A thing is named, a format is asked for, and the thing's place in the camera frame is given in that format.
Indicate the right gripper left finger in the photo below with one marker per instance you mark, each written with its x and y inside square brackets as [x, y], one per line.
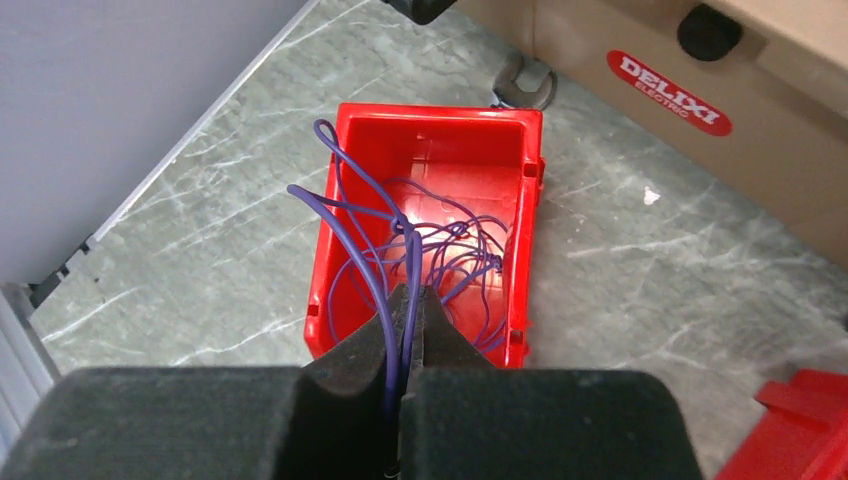
[349, 416]

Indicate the tan open toolbox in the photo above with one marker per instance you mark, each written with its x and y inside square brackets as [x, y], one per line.
[753, 91]

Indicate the red bin left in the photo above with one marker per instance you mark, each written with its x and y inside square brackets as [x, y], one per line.
[469, 180]

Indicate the red bin centre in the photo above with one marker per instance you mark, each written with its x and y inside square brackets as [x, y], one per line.
[802, 433]

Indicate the red bin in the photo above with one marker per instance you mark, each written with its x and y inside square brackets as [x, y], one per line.
[802, 433]
[469, 180]

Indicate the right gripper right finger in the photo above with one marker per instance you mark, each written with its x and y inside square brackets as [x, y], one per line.
[442, 358]

